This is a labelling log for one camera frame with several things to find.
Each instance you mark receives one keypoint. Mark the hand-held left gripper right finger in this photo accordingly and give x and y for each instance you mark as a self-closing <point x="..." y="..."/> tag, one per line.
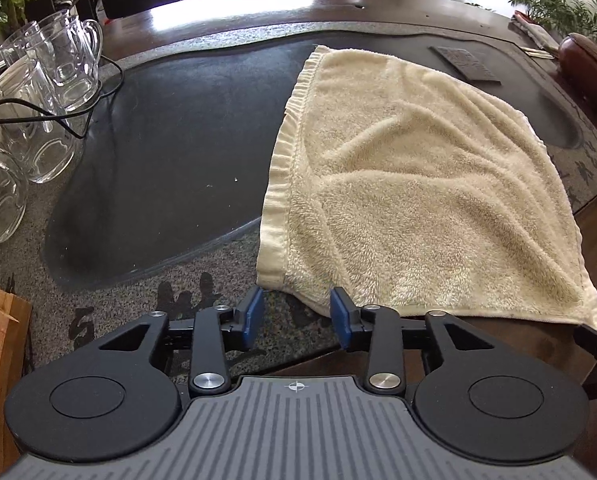
<point x="339" y="321"/>

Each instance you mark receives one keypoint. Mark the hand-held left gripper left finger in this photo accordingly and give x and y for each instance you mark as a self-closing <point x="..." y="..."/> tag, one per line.
<point x="251" y="316"/>

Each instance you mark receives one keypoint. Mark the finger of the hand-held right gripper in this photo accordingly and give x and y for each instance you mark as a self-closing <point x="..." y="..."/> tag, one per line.
<point x="594" y="338"/>

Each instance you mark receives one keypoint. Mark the cream terry towel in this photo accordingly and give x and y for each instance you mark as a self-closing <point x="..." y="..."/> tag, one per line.
<point x="418" y="175"/>

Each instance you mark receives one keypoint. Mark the grey stone tea tray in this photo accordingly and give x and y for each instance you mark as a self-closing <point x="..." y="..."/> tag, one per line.
<point x="178" y="160"/>

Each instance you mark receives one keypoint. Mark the brown clay pot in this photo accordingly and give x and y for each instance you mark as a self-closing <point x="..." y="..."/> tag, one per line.
<point x="586" y="62"/>

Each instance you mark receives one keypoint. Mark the clear glass mug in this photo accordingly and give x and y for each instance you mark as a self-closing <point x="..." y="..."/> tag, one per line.
<point x="16" y="45"/>
<point x="33" y="130"/>
<point x="71" y="62"/>
<point x="1" y="195"/>

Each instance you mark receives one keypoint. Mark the dark square coaster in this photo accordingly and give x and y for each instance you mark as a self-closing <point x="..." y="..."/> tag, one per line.
<point x="464" y="63"/>

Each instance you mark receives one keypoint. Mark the folded beige cloth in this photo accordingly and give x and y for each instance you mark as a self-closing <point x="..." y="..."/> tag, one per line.
<point x="534" y="30"/>

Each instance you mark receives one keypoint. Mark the green palm plant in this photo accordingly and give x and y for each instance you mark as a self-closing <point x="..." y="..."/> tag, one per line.
<point x="568" y="7"/>

